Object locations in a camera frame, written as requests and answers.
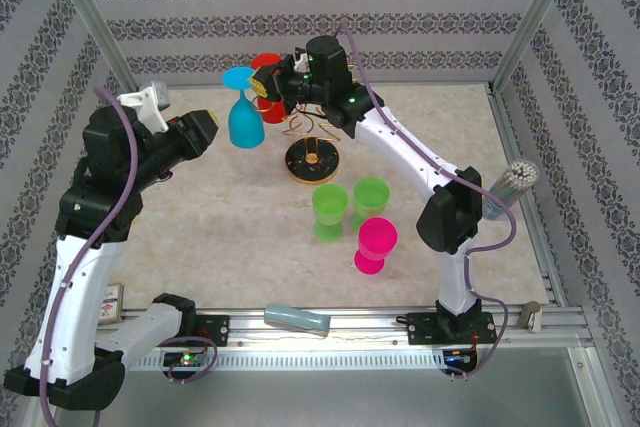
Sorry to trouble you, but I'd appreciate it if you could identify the green plastic wine glass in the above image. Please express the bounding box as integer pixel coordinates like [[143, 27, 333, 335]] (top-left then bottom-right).
[[349, 176, 391, 233], [311, 183, 350, 242]]

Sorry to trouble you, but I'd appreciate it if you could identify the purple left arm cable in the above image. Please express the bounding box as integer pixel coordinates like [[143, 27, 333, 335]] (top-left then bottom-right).
[[38, 86, 219, 427]]

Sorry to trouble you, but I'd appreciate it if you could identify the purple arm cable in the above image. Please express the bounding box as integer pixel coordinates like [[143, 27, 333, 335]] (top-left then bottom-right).
[[38, 86, 219, 427], [337, 21, 519, 383]]

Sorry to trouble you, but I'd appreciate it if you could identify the aluminium frame post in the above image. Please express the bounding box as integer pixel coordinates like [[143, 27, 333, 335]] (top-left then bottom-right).
[[47, 0, 142, 98], [492, 0, 585, 93]]

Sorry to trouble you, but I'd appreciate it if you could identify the slotted grey cable duct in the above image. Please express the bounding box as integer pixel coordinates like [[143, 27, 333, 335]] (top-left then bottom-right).
[[132, 348, 446, 373]]

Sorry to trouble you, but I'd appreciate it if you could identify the pink plastic wine glass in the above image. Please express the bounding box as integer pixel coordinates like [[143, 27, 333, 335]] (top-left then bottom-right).
[[353, 216, 399, 276]]

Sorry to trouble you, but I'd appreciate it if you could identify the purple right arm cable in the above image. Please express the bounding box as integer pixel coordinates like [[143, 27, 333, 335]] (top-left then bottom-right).
[[337, 21, 519, 383]]

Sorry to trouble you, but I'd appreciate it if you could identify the grey blue tube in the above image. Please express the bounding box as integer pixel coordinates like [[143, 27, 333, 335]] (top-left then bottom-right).
[[263, 302, 332, 338]]

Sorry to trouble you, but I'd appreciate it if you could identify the gold wire wine glass rack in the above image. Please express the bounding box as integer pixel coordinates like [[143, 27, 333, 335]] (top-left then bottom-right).
[[249, 62, 364, 186]]

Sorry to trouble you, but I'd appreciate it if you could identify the red plastic wine glass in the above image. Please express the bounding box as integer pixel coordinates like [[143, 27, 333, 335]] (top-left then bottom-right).
[[249, 52, 287, 125]]

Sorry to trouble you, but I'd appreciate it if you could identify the small card box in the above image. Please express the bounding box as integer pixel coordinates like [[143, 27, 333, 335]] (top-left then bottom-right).
[[99, 282, 125, 323]]

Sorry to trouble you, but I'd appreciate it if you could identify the blue plastic wine glass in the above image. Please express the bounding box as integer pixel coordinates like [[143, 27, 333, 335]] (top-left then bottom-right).
[[221, 66, 266, 150]]

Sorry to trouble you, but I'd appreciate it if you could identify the clear jar of sticks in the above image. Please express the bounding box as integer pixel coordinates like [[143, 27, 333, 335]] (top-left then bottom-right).
[[482, 158, 540, 222]]

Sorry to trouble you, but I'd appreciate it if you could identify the small white beige object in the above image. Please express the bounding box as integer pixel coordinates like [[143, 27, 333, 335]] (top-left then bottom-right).
[[519, 300, 542, 334]]

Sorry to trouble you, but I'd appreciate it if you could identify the aluminium side rail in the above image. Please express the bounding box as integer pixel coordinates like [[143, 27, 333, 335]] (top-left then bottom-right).
[[487, 84, 569, 308]]

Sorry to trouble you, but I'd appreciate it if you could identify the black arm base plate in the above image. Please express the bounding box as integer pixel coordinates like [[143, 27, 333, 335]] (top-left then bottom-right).
[[405, 310, 496, 347], [194, 313, 231, 347]]

